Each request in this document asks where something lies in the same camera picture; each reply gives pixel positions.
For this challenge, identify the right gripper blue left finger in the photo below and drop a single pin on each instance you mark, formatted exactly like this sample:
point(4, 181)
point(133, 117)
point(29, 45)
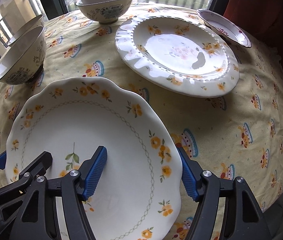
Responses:
point(76, 187)

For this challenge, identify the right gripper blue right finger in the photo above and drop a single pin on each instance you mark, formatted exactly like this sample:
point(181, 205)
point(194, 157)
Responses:
point(204, 188)

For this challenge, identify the beaded rim floral plate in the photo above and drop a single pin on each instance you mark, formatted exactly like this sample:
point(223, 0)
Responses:
point(179, 55)

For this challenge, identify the small floral bowl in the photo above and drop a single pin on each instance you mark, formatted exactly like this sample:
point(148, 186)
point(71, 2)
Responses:
point(23, 60)
point(33, 23)

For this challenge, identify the red trimmed small plate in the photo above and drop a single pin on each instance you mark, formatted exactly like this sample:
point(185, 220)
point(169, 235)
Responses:
point(224, 27)

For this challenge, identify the large floral ceramic bowl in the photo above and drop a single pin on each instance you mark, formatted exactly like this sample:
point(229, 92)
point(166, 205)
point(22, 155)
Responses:
point(103, 11)

